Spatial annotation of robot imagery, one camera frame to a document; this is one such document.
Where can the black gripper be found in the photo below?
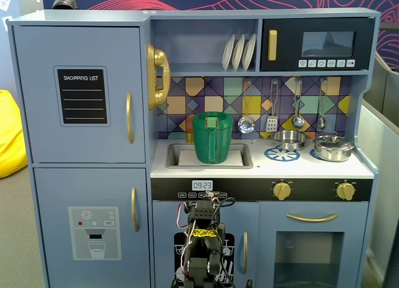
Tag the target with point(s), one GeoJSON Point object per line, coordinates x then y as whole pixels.
{"type": "Point", "coordinates": [204, 204]}

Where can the blue door with shopping list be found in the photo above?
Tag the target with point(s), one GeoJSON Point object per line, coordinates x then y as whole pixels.
{"type": "Point", "coordinates": [37, 138]}

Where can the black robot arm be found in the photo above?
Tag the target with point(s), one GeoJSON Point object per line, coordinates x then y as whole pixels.
{"type": "Point", "coordinates": [199, 266]}

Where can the blue dishwasher door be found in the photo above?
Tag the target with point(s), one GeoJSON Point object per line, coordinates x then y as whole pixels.
{"type": "Point", "coordinates": [165, 216]}

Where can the blue oven door with window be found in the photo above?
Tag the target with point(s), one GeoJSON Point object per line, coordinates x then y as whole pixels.
{"type": "Point", "coordinates": [268, 219]}

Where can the blue door with dispenser print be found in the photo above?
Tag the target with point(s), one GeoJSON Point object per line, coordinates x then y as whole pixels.
{"type": "Point", "coordinates": [56, 191]}

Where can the grey sink basin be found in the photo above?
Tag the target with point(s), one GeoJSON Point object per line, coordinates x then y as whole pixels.
{"type": "Point", "coordinates": [173, 158]}

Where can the green plastic bucket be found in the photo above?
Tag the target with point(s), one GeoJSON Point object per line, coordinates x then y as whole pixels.
{"type": "Point", "coordinates": [212, 144]}

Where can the gold faucet stub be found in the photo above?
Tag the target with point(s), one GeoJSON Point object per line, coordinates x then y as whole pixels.
{"type": "Point", "coordinates": [190, 137]}

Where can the gold stove knob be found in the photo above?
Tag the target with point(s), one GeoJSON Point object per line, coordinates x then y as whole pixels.
{"type": "Point", "coordinates": [345, 191]}
{"type": "Point", "coordinates": [282, 190]}

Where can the small green block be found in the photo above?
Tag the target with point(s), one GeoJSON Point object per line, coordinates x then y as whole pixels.
{"type": "Point", "coordinates": [212, 122]}

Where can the steel skimmer spoon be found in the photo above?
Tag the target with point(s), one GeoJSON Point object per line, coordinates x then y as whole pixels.
{"type": "Point", "coordinates": [246, 125]}

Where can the steel pan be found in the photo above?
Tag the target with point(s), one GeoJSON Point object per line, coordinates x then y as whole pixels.
{"type": "Point", "coordinates": [290, 143]}

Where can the steel slotted spatula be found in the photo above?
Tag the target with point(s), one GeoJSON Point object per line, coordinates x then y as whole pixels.
{"type": "Point", "coordinates": [272, 124]}

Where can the steel ladle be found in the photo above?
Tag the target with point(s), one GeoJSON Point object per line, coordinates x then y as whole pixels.
{"type": "Point", "coordinates": [297, 122]}

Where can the steel pot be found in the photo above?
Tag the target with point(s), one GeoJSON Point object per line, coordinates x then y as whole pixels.
{"type": "Point", "coordinates": [333, 155]}

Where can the gold toy telephone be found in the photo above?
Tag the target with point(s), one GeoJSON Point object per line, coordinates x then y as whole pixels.
{"type": "Point", "coordinates": [151, 82]}

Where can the steel pot lid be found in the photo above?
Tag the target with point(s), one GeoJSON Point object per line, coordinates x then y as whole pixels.
{"type": "Point", "coordinates": [333, 143]}

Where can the small steel spoon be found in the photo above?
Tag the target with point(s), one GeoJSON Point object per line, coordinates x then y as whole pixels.
{"type": "Point", "coordinates": [321, 122]}

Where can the white toy plate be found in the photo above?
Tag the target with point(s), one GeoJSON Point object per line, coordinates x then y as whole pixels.
{"type": "Point", "coordinates": [238, 52]}
{"type": "Point", "coordinates": [227, 52]}
{"type": "Point", "coordinates": [249, 51]}

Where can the blue toy kitchen body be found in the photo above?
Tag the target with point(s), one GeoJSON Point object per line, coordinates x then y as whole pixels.
{"type": "Point", "coordinates": [202, 38]}

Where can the black toy microwave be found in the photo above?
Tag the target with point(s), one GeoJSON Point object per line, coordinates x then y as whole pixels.
{"type": "Point", "coordinates": [286, 26]}

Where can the yellow beanbag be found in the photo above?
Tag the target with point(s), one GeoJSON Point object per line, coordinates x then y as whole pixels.
{"type": "Point", "coordinates": [9, 138]}

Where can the black round helmet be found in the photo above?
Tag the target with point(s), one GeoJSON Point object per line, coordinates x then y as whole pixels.
{"type": "Point", "coordinates": [64, 2]}

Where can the grey locker with stickers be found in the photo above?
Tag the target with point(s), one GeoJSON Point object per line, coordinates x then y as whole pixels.
{"type": "Point", "coordinates": [31, 4]}

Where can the small wrist camera board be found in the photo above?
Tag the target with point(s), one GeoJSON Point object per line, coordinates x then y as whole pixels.
{"type": "Point", "coordinates": [211, 194]}

